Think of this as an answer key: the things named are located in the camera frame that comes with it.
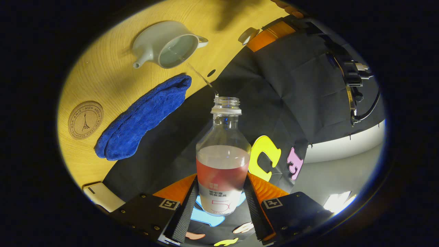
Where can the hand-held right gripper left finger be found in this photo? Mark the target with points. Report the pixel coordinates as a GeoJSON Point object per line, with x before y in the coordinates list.
{"type": "Point", "coordinates": [187, 216]}

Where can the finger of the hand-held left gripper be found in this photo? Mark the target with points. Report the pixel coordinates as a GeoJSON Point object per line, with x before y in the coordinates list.
{"type": "Point", "coordinates": [271, 36]}
{"type": "Point", "coordinates": [295, 13]}

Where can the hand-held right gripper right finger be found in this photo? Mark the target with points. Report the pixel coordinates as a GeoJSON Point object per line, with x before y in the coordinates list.
{"type": "Point", "coordinates": [255, 212]}

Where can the white teacup lid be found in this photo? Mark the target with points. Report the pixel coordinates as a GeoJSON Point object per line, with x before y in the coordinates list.
{"type": "Point", "coordinates": [247, 36]}

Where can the clear water bottle pink label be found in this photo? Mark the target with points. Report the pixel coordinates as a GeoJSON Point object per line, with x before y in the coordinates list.
{"type": "Point", "coordinates": [223, 171]}

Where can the white ceramic teacup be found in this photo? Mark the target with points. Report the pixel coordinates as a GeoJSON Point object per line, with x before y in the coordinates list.
{"type": "Point", "coordinates": [154, 37]}

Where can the round cork coaster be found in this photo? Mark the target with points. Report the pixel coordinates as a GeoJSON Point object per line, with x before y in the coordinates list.
{"type": "Point", "coordinates": [85, 120]}

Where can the black backdrop cloth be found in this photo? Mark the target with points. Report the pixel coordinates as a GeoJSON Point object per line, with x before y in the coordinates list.
{"type": "Point", "coordinates": [291, 103]}

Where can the white toaster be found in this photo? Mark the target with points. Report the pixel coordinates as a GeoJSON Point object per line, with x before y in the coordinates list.
{"type": "Point", "coordinates": [104, 197]}

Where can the blue towel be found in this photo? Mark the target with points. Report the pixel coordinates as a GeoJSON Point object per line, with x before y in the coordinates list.
{"type": "Point", "coordinates": [144, 116]}

